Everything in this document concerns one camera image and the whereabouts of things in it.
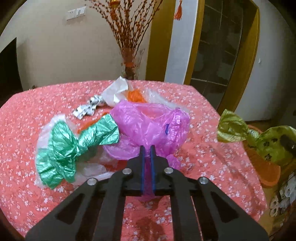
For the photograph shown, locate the olive green plastic bag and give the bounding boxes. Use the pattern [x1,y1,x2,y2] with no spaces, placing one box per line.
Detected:
[217,109,295,166]

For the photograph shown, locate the purple plastic bag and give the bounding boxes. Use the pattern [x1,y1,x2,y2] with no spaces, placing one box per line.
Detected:
[101,99,191,202]

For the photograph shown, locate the white paw print bag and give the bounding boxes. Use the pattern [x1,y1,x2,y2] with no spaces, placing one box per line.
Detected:
[73,95,106,120]

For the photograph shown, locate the white paper bag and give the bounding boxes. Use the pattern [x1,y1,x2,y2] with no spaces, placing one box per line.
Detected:
[101,76,133,107]

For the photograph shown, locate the orange plastic bag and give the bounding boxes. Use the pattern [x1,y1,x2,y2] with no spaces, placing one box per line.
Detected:
[77,89,147,133]

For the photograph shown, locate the red floral tablecloth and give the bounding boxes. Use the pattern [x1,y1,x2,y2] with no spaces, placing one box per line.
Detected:
[0,80,267,240]

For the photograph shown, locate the white slippers on floor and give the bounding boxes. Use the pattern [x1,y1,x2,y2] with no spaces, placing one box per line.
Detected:
[269,172,295,217]

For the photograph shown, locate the orange lined waste basket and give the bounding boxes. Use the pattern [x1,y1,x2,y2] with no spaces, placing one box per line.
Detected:
[243,125,281,188]

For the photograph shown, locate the glass sliding door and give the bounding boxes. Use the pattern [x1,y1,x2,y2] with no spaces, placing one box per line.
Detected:
[189,0,249,110]

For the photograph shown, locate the red berry branch vase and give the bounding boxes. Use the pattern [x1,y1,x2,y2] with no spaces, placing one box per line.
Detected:
[89,0,163,80]

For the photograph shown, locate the white wall switch plate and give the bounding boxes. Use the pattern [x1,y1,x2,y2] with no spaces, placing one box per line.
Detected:
[66,6,86,21]

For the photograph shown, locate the red fu wall ornament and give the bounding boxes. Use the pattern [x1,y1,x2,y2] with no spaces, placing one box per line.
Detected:
[174,0,183,21]

